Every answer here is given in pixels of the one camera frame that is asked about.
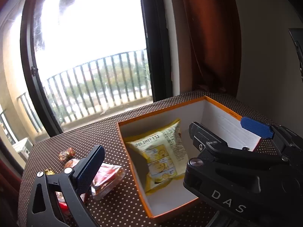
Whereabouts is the clear red snack pack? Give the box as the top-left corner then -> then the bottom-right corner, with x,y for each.
91,163 -> 125,200

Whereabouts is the dark red curtain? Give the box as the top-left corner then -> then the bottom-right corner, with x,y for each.
183,0 -> 242,97

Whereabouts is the brown polka dot tablecloth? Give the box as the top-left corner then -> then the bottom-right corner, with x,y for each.
18,91 -> 276,226

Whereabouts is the pale yellow chip bag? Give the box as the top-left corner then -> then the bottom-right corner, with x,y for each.
124,119 -> 188,195

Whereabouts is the orange cardboard box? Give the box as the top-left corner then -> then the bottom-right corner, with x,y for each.
118,96 -> 261,222

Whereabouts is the red white snack packet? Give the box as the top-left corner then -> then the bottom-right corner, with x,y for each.
44,158 -> 93,218

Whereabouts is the black sliding door frame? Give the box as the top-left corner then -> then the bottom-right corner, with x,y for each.
20,0 -> 173,137

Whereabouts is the white air conditioner unit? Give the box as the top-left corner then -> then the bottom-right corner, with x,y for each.
13,137 -> 33,162

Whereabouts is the small red candy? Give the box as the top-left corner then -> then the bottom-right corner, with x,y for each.
59,147 -> 75,161

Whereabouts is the balcony metal railing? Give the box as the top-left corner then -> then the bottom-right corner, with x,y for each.
16,49 -> 153,133

